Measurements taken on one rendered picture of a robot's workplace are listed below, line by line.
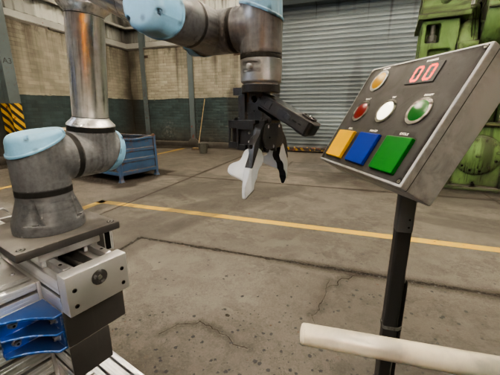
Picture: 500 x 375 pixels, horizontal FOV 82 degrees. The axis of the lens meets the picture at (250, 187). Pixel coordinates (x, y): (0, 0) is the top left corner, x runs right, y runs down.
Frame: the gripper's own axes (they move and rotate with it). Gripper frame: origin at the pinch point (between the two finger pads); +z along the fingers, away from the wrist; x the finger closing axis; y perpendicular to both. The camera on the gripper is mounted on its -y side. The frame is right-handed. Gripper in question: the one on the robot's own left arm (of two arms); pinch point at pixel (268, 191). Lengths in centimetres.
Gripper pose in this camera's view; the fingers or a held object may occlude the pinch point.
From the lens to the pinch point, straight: 57.7
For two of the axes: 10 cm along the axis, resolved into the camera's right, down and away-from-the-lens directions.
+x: -5.5, 2.1, -8.1
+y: -8.3, -1.4, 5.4
